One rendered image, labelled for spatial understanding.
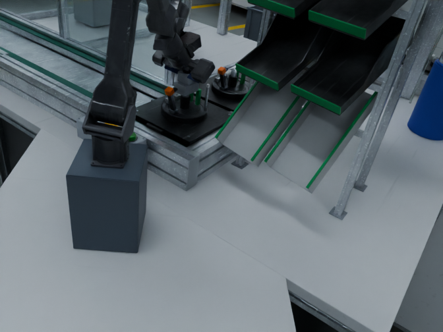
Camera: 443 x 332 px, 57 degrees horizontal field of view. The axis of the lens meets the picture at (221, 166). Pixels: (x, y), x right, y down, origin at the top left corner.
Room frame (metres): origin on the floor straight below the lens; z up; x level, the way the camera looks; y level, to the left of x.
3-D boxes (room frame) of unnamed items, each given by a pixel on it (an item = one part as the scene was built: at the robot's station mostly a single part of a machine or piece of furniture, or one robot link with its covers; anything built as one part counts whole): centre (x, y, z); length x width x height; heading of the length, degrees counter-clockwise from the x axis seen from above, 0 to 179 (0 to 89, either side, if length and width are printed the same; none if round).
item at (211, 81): (1.33, 0.01, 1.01); 0.24 x 0.24 x 0.13; 59
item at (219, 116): (1.11, 0.14, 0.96); 0.24 x 0.24 x 0.02; 59
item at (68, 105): (1.12, 0.45, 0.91); 0.89 x 0.06 x 0.11; 59
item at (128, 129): (0.69, 0.23, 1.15); 0.09 x 0.07 x 0.06; 83
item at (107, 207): (0.69, 0.23, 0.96); 0.14 x 0.14 x 0.20; 6
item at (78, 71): (1.29, 0.38, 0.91); 0.84 x 0.28 x 0.10; 59
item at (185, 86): (1.12, 0.13, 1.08); 0.08 x 0.04 x 0.07; 150
